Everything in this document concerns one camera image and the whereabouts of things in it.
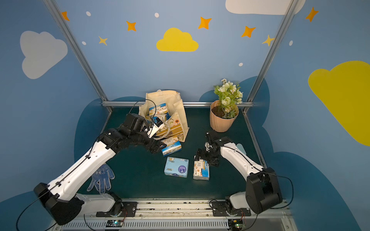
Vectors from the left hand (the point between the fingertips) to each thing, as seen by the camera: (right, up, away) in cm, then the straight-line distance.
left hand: (162, 138), depth 72 cm
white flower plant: (+40, +24, +18) cm, 50 cm away
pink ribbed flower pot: (+34, +7, +26) cm, 43 cm away
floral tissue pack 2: (+3, -9, +19) cm, 21 cm away
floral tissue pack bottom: (+21, -20, +10) cm, 31 cm away
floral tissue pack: (-6, +17, +27) cm, 32 cm away
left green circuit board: (-24, -42, -1) cm, 49 cm away
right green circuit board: (+37, -43, -1) cm, 57 cm away
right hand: (+22, -14, +13) cm, 29 cm away
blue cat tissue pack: (+6, -19, +12) cm, 23 cm away
